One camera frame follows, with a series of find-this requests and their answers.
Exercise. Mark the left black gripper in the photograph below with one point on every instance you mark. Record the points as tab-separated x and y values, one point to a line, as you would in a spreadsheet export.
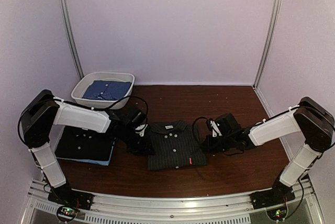
143	149

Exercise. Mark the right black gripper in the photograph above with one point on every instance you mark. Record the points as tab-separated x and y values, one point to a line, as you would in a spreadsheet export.
209	148

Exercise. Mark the dark pinstriped long sleeve shirt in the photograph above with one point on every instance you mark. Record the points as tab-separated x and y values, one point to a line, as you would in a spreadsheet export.
176	145

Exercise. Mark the black shirt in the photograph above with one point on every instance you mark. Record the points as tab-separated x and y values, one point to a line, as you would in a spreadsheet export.
72	134

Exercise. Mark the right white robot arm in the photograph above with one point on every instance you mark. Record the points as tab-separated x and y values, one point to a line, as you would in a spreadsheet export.
308	118

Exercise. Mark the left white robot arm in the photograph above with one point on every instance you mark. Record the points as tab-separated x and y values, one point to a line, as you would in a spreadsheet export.
46	113

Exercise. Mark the blue patterned shirt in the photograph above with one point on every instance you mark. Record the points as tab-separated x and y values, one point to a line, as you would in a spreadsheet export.
107	90

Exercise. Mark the white plastic basin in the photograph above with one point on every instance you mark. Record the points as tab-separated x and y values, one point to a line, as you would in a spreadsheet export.
87	80

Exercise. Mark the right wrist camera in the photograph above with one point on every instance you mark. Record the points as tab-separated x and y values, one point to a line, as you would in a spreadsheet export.
213	127

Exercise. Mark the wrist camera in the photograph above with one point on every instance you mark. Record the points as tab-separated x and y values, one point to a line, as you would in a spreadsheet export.
213	127
141	129

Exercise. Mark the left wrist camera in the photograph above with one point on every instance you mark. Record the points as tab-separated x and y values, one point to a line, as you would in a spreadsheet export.
141	129

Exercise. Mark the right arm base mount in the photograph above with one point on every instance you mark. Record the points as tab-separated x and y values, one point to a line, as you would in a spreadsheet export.
274	200

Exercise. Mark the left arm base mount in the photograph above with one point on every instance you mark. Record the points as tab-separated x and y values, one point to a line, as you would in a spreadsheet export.
70	201

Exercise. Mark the aluminium front rail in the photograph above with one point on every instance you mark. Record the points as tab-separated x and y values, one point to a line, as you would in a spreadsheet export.
232	208

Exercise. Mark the right aluminium frame post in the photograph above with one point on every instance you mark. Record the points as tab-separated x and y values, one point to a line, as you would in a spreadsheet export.
276	8

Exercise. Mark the aluminium frame post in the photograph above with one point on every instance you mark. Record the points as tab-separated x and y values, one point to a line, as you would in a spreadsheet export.
70	38
276	8

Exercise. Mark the left aluminium frame post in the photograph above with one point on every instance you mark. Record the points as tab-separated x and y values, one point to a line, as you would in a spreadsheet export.
70	38

